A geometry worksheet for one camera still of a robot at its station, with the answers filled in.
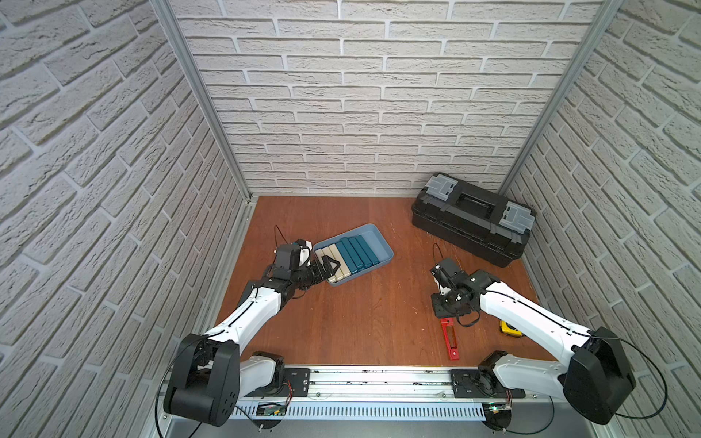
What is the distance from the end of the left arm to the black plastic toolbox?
424mm

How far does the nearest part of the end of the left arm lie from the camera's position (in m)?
0.68

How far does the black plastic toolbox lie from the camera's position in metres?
0.89
